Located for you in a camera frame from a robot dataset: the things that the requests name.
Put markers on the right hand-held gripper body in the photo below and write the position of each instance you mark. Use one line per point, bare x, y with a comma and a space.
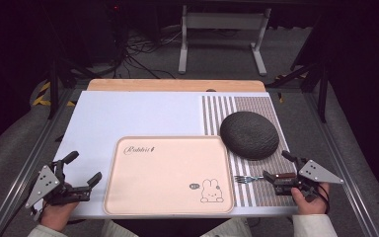
316, 173

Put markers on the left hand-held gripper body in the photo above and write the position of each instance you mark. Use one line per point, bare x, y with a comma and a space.
42, 184

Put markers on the person's right hand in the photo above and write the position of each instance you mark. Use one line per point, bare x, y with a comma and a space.
309, 204

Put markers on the person's left hand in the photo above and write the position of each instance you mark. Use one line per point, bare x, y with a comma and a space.
57, 214

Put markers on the striped woven placemat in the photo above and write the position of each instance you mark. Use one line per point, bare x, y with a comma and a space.
263, 194

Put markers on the dark grey round woven dome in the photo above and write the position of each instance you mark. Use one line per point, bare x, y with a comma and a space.
249, 135

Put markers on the person's left leg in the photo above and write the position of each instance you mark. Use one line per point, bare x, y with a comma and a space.
116, 230

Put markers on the person's leg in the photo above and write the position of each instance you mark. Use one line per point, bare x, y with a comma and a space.
227, 229
116, 230

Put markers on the yellow and black floor tape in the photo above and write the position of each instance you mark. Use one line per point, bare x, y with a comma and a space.
41, 97

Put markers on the person's right leg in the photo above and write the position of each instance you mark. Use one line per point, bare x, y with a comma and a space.
227, 229

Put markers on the black stand leg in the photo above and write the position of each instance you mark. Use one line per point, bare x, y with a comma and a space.
322, 95
53, 89

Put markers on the pink tray with rabbit print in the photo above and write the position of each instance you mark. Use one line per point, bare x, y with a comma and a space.
164, 177

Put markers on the white table board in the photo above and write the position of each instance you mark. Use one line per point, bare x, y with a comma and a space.
128, 115

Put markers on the white metal stand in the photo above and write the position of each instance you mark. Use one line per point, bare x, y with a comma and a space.
223, 21

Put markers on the aluminium frame rail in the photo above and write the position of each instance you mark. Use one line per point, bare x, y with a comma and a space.
345, 171
19, 174

